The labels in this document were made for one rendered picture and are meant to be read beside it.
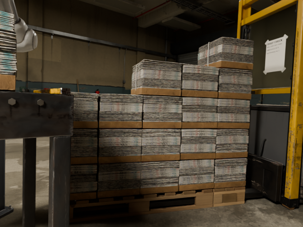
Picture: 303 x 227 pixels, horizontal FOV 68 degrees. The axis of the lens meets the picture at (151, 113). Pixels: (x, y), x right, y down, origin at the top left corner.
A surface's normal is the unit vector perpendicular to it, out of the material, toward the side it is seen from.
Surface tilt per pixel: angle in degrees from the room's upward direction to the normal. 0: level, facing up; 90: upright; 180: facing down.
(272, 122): 90
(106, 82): 90
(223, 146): 90
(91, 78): 90
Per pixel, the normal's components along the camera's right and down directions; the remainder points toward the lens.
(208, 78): 0.27, 0.06
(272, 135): -0.96, -0.02
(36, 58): 0.61, 0.07
